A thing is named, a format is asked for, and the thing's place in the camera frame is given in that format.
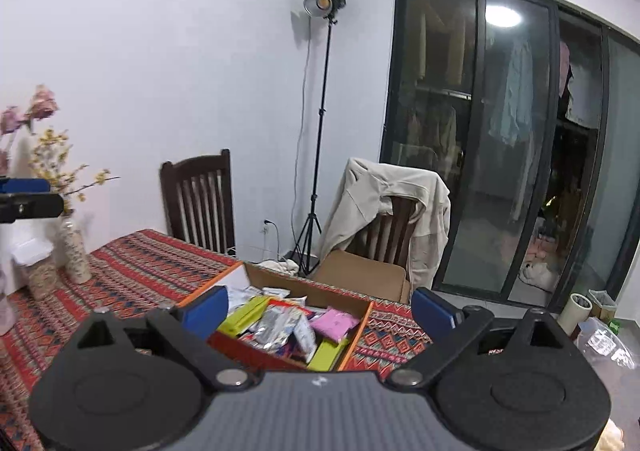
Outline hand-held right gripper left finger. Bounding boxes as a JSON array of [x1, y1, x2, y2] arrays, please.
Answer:
[[69, 286, 257, 393]]

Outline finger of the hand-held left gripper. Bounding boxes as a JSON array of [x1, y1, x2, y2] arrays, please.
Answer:
[[0, 178, 65, 224]]

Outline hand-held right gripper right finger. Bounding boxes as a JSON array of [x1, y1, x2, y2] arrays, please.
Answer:
[[387, 286, 572, 390]]

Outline green snack packet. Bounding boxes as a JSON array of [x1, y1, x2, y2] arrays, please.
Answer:
[[307, 338, 351, 372], [217, 295, 271, 337]]

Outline white snack packet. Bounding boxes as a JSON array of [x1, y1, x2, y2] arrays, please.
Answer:
[[292, 315, 319, 357], [227, 285, 292, 312]]

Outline silver snack packet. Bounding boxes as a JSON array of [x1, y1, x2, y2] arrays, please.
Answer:
[[249, 303, 311, 348]]

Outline red cardboard box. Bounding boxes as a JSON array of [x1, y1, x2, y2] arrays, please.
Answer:
[[177, 260, 375, 373]]

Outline pink snack packet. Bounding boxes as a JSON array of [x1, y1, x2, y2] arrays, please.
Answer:
[[309, 308, 361, 342]]

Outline yellow flower sprigs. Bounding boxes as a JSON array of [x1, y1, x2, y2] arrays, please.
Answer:
[[29, 128, 121, 217]]

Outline brown wooden chair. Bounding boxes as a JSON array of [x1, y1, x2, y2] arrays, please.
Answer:
[[309, 195, 417, 305]]

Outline dried pink roses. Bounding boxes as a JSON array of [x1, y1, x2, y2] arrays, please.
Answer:
[[0, 84, 59, 172]]

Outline small floral vase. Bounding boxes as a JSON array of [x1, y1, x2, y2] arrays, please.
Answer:
[[59, 218, 94, 282]]

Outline glass jar with white lid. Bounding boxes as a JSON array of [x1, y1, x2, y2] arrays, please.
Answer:
[[12, 238, 59, 300]]

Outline white cloth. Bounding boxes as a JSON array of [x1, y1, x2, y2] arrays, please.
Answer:
[[257, 258, 301, 275]]

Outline patterned red tablecloth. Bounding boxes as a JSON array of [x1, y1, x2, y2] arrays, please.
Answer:
[[0, 229, 437, 451]]

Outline white plush toy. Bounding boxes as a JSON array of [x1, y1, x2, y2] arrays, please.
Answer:
[[519, 260, 561, 292]]

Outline dark wooden chair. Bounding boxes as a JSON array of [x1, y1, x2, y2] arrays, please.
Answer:
[[159, 148, 236, 255]]

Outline large pink ceramic vase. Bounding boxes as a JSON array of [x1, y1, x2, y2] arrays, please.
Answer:
[[0, 281, 13, 338]]

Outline beige jacket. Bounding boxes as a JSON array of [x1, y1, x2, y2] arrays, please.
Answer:
[[317, 158, 451, 302]]

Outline small cardboard box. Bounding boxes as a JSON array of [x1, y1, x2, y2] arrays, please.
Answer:
[[587, 288, 619, 322]]

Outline clear plastic bag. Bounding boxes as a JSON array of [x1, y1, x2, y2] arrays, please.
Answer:
[[574, 318, 639, 370]]

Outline black sliding glass door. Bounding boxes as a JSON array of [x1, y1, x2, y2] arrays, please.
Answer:
[[379, 0, 640, 312]]

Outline studio light on stand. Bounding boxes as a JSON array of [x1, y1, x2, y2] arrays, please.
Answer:
[[289, 0, 347, 277]]

